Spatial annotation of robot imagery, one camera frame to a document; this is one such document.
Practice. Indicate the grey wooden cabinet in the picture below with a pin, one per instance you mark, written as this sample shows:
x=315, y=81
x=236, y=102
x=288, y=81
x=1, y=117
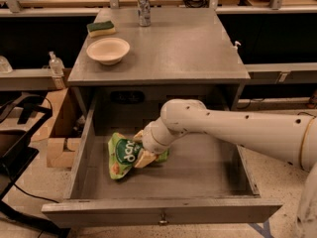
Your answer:
x=181, y=46

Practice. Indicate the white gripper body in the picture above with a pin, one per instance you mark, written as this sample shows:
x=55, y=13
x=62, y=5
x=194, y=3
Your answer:
x=148, y=139

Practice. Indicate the open grey drawer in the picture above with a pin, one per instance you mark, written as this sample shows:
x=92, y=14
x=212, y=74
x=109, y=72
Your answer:
x=203, y=180

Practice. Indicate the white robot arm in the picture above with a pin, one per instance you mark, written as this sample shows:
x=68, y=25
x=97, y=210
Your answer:
x=288, y=138

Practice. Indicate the black chair frame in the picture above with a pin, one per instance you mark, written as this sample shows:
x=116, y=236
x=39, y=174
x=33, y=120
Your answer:
x=15, y=156

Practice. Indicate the clear sanitizer pump bottle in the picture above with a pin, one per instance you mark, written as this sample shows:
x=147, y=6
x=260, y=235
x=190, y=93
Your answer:
x=56, y=65

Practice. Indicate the metal drawer knob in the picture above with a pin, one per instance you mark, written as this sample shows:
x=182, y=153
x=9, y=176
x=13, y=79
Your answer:
x=163, y=220

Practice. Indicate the cardboard box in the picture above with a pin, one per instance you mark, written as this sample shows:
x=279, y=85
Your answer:
x=59, y=133

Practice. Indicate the silver drink can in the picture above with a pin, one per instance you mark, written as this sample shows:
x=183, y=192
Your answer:
x=144, y=12

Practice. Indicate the white bowl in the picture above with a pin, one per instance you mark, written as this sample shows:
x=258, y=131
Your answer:
x=108, y=51

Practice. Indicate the green yellow sponge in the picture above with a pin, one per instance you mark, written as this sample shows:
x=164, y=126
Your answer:
x=100, y=29

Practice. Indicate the green rice chip bag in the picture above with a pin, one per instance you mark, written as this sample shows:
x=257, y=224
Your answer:
x=123, y=153

